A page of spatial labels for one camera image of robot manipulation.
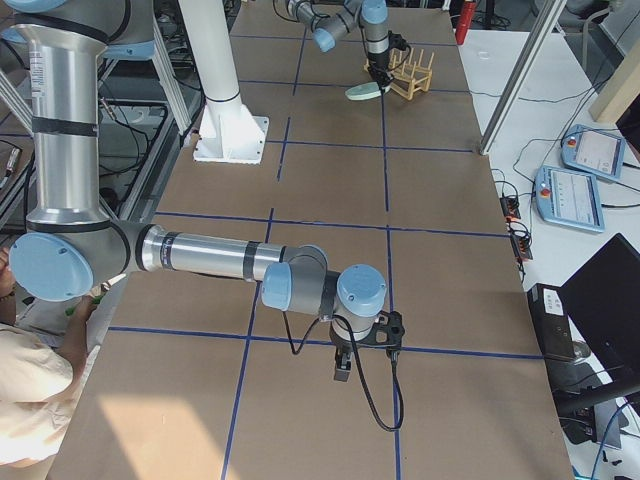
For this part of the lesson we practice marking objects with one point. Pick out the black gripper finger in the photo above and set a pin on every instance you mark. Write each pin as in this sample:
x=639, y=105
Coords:
x=346, y=366
x=339, y=369
x=376, y=79
x=385, y=81

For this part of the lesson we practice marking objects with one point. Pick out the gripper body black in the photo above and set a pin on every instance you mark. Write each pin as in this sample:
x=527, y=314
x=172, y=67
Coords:
x=377, y=64
x=341, y=347

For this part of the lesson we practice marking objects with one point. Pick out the light green plate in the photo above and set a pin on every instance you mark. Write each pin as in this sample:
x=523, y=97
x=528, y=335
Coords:
x=365, y=91

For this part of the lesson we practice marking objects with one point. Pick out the wooden dish rack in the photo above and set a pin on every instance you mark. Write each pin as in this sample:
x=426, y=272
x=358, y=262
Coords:
x=409, y=74

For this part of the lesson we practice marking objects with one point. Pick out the red cylinder tube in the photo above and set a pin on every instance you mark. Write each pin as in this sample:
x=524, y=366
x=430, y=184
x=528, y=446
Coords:
x=465, y=19

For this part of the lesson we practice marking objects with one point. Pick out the small orange black electronics board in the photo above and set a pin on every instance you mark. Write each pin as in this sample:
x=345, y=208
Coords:
x=510, y=208

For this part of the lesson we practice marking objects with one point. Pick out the black desktop computer box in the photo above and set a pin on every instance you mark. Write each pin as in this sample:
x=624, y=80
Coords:
x=551, y=325

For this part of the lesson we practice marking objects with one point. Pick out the near blue teach pendant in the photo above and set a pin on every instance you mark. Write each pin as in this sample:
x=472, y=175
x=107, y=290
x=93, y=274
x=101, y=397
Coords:
x=569, y=198

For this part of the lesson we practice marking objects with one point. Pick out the blue teach pendant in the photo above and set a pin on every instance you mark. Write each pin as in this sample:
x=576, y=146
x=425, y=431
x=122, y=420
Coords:
x=593, y=151
x=569, y=198

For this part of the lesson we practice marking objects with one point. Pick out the far blue teach pendant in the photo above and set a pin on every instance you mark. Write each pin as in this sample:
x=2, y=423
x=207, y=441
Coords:
x=593, y=151

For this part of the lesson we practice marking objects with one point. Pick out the black computer monitor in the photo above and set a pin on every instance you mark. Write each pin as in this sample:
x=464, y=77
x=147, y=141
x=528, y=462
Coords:
x=602, y=300

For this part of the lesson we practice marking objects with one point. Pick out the person in beige shorts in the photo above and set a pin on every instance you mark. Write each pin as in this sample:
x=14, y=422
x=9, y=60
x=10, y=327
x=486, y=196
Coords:
x=38, y=383

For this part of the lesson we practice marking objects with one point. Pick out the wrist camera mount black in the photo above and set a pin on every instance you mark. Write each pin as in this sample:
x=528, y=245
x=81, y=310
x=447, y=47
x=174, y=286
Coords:
x=387, y=332
x=397, y=41

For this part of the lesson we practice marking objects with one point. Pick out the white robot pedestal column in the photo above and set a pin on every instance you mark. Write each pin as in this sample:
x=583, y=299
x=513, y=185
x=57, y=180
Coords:
x=228, y=132

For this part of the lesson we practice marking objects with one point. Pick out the aluminium frame post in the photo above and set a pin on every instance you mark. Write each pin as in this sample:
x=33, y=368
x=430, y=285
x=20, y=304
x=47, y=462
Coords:
x=542, y=28

